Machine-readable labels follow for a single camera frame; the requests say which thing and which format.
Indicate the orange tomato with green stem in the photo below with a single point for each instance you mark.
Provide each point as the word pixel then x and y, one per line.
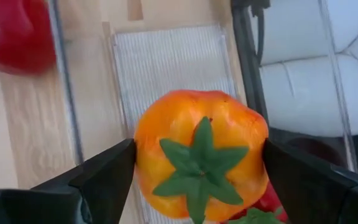
pixel 182 118

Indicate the red tomato with green leaf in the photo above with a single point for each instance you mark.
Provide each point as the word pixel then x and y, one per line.
pixel 270 202

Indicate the white padded cushion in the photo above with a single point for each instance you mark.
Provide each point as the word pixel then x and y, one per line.
pixel 297 93

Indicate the clear plastic bin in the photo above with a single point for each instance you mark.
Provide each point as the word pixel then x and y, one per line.
pixel 172 62

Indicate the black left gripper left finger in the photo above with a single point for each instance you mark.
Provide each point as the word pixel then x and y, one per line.
pixel 57 202

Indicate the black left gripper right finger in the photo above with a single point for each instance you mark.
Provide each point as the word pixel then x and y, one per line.
pixel 322 199

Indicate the red bell pepper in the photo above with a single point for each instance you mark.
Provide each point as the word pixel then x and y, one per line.
pixel 11 31

